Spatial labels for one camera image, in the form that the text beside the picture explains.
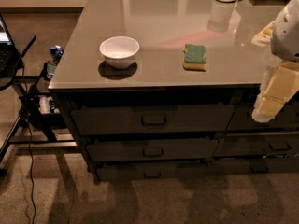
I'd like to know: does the black low shelf rack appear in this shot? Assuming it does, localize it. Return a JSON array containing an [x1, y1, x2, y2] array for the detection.
[[5, 67, 73, 145]]

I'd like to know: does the black side table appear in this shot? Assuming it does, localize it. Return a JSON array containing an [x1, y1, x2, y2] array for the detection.
[[0, 32, 36, 163]]

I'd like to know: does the black power cable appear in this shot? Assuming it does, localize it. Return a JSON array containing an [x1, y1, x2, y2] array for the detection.
[[19, 56, 37, 224]]

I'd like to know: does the white bowl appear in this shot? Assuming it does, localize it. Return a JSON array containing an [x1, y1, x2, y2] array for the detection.
[[99, 36, 139, 70]]

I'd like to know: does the dark drawer cabinet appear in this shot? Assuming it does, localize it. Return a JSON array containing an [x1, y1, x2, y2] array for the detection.
[[50, 0, 299, 180]]

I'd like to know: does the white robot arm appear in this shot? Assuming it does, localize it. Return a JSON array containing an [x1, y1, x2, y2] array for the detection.
[[251, 0, 299, 123]]

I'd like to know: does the laptop computer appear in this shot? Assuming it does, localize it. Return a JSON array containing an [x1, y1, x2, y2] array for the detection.
[[0, 14, 20, 77]]

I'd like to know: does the green yellow sponge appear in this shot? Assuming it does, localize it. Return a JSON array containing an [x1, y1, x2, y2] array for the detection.
[[183, 44, 206, 72]]

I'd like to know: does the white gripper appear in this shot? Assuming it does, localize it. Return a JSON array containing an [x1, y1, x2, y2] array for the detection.
[[251, 62, 299, 123]]

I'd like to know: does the blue capped bottle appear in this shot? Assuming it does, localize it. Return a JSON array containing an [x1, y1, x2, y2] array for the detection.
[[50, 45, 64, 62]]

